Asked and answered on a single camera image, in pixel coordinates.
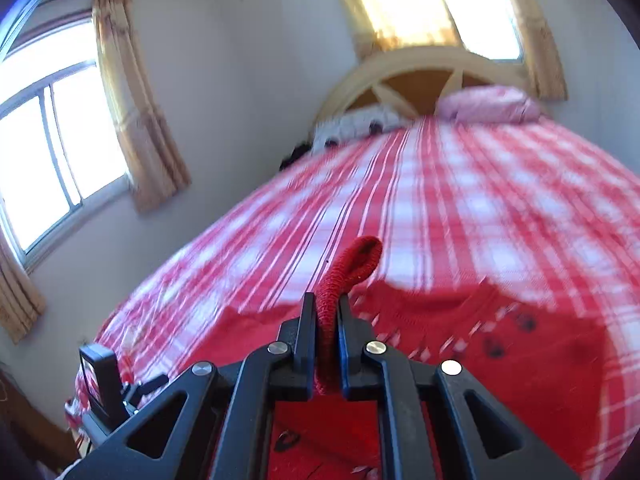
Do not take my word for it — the sheer yellow curtain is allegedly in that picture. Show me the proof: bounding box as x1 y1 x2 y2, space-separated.
320 0 467 57

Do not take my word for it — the pink pillow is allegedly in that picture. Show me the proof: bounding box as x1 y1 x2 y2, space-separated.
437 86 543 123

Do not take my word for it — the cream wooden headboard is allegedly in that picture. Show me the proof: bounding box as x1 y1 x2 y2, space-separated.
315 47 541 131

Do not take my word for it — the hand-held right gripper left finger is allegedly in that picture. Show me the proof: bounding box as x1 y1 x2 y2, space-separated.
62 292 318 480

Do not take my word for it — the brown wooden furniture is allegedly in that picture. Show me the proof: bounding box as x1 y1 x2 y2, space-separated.
0 367 81 480

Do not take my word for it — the dark cloth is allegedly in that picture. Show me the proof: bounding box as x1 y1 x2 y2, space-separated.
280 144 313 171

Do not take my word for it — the red fleece towel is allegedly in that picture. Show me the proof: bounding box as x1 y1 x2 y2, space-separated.
220 236 626 480

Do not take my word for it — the white patterned pillow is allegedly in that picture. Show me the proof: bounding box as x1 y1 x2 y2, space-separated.
312 107 411 153

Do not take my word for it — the window above headboard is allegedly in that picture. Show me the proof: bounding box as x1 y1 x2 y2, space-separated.
345 0 525 63

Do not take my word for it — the large side window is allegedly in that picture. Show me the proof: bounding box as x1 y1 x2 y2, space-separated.
0 20 132 271

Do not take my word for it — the long yellow patterned curtain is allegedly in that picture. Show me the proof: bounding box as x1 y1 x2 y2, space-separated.
92 0 192 213

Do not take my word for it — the red plaid bed sheet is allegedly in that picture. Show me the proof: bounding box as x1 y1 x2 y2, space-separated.
65 115 640 476

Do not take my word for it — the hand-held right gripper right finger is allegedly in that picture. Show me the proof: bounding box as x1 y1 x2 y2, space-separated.
337 294 581 480

